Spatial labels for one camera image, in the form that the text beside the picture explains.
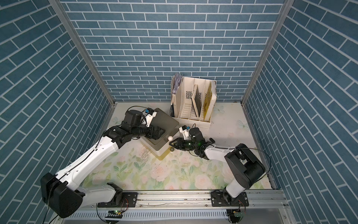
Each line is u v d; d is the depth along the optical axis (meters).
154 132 0.68
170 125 0.81
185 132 0.82
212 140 0.99
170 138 0.79
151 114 0.68
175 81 0.91
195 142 0.70
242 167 0.46
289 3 0.70
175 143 0.84
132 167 0.85
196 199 0.75
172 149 0.89
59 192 0.37
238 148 0.51
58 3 0.70
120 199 0.70
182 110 1.15
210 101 0.91
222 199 0.74
